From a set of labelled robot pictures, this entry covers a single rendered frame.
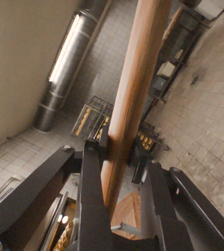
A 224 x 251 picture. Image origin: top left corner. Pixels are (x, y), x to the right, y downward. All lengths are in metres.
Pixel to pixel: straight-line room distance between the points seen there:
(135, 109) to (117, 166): 0.06
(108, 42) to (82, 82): 1.41
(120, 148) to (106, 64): 4.98
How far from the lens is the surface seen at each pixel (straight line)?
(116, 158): 0.17
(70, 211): 2.34
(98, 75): 5.11
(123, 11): 5.44
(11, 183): 2.24
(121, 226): 1.47
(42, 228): 1.91
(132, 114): 0.15
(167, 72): 4.64
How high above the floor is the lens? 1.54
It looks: 7 degrees down
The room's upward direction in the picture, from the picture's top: 63 degrees counter-clockwise
